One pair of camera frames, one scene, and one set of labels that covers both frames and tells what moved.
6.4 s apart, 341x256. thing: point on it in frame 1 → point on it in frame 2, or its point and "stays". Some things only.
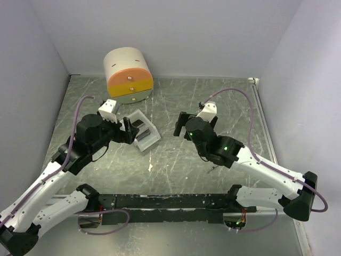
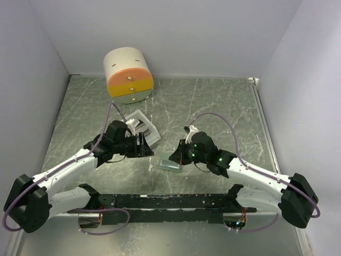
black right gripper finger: x=178 y=125 → x=178 y=156
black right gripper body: x=212 y=122 → x=191 y=155
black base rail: x=151 y=209 stays
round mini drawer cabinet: x=130 y=79 stays
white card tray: x=148 y=134 stays
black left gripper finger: x=131 y=130 → x=145 y=150
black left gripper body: x=111 y=131 → x=127 y=146
